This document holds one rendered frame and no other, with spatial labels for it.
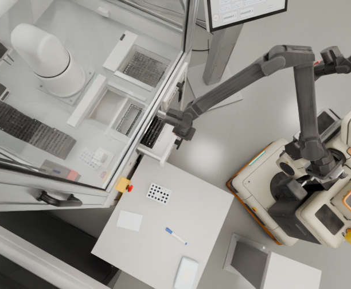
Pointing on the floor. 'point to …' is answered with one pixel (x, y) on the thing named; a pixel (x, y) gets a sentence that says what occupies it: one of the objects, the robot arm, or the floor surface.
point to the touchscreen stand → (215, 66)
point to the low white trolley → (147, 249)
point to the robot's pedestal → (268, 266)
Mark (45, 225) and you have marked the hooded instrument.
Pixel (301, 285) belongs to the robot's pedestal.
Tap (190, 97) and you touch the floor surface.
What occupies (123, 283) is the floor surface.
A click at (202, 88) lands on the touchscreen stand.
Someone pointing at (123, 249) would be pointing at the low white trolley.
